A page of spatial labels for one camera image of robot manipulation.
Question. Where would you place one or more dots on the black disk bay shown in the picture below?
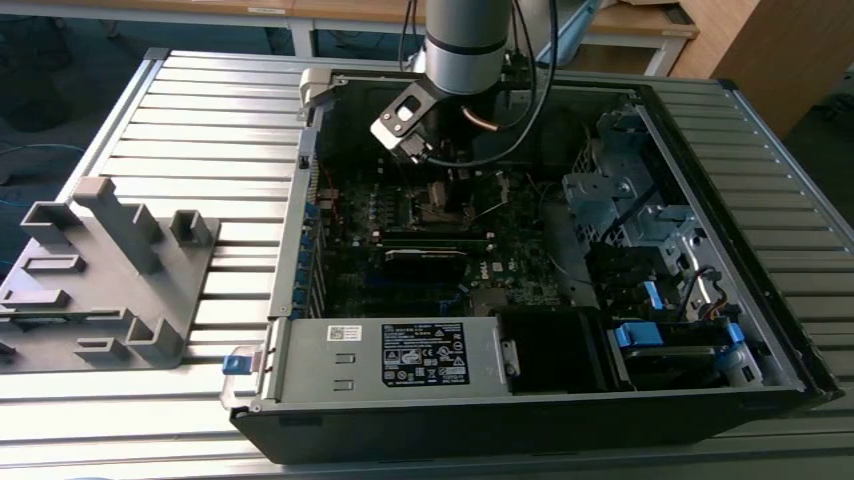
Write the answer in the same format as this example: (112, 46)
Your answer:
(620, 270)

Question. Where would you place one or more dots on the blue drive tab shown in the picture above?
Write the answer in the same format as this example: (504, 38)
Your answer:
(654, 296)

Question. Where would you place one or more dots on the CPU socket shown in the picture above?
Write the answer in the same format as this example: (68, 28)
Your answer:
(420, 222)

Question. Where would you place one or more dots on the blue case latch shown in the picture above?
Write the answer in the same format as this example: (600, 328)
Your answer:
(239, 364)

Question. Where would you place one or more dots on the wooden desk white frame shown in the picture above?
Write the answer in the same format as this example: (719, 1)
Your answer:
(167, 4)
(634, 25)

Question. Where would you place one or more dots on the blue slot latch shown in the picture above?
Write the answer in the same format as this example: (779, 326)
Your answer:
(450, 300)

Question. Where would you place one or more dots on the wooden cabinet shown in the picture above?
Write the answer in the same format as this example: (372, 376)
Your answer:
(787, 60)

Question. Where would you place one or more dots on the grey parts rack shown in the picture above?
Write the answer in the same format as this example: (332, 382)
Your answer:
(173, 280)

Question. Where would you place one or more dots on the black PC case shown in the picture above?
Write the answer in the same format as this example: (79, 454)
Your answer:
(467, 435)

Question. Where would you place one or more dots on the graphics card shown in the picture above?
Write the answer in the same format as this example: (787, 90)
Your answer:
(427, 272)

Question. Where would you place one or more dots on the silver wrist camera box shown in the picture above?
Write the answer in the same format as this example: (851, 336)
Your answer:
(400, 115)

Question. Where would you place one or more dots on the green motherboard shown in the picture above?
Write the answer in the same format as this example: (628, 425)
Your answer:
(527, 250)

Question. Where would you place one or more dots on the grey power supply unit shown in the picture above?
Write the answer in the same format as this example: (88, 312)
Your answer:
(313, 370)

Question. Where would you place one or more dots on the blue disk carrier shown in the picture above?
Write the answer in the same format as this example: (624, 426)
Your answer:
(636, 334)

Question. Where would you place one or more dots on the chipset heatsink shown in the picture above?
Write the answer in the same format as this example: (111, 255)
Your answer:
(488, 301)

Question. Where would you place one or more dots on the silver metal drive cage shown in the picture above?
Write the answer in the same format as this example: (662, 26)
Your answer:
(594, 187)

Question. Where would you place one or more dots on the pale blue teach pendant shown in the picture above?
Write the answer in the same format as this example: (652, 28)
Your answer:
(567, 40)

